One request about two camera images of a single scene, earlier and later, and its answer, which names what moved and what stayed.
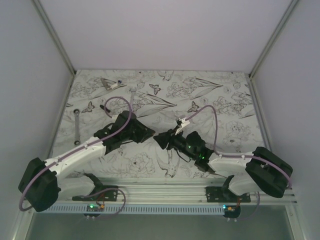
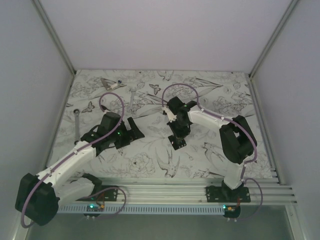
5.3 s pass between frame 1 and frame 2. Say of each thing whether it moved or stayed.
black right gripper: moved
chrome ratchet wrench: stayed
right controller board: stayed
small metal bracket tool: stayed
